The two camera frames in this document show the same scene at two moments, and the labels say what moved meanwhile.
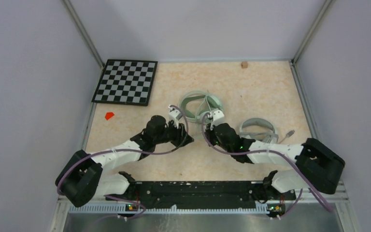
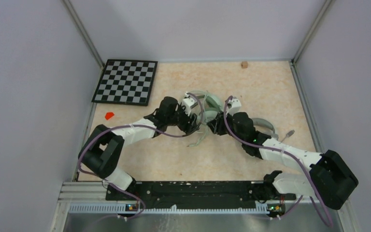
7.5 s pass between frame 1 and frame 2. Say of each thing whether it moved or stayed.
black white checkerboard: stayed
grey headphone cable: stayed
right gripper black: moved
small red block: stayed
